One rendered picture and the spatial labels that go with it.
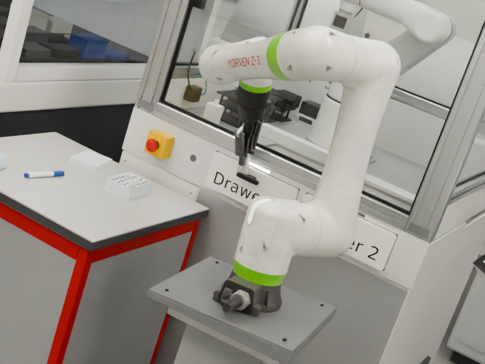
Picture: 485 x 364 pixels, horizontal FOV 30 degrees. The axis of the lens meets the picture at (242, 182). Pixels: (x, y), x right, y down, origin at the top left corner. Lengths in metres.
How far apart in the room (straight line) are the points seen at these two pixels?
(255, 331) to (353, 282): 0.68
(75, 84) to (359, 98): 1.34
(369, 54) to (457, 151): 0.50
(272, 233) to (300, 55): 0.40
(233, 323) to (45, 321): 0.62
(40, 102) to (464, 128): 1.39
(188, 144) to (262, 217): 0.79
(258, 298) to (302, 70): 0.52
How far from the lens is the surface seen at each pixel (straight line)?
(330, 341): 2.68
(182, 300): 2.04
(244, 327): 1.99
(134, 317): 2.68
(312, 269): 2.64
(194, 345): 2.14
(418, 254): 2.52
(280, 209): 2.04
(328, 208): 2.13
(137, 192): 2.63
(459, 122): 2.45
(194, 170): 2.78
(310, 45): 1.99
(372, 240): 2.54
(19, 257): 2.44
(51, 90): 3.09
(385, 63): 2.09
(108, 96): 3.36
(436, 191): 2.48
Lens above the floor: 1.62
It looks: 16 degrees down
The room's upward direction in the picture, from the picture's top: 18 degrees clockwise
